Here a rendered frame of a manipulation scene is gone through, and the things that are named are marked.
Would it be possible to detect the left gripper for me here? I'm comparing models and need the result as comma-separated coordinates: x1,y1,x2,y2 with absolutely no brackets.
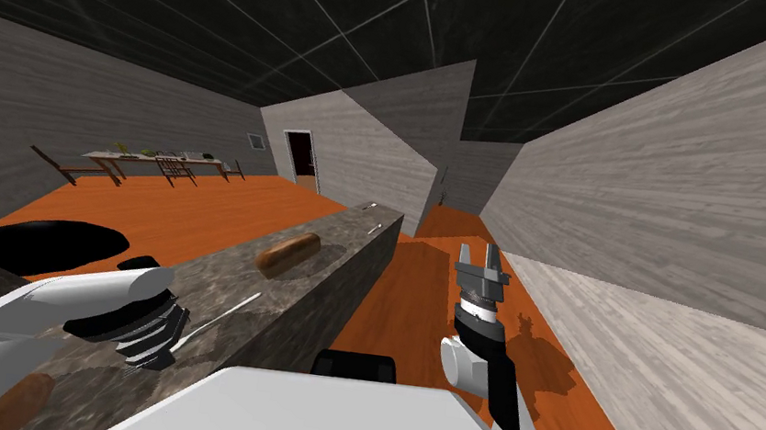
122,343,180,376

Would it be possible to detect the dark doorway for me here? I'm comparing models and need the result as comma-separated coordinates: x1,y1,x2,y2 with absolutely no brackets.
276,127,328,194

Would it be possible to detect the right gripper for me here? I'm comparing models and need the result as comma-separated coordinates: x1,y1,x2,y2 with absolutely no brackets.
450,239,518,310

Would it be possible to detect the dark wooden chair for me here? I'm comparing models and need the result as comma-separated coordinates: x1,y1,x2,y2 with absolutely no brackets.
150,151,201,191

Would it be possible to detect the brown bread loaf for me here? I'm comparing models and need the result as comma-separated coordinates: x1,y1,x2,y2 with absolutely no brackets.
252,225,325,288
0,366,59,430

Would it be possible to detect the long white knife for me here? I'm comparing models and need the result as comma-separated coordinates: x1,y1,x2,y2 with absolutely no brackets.
169,281,264,366

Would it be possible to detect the small dark chair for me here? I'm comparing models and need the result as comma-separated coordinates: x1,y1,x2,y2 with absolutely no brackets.
220,157,249,184

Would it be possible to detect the brown wooden chair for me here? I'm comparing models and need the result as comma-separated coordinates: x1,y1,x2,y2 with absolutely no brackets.
25,143,112,191

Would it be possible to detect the white dining table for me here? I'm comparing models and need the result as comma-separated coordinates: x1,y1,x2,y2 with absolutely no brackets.
76,135,226,199

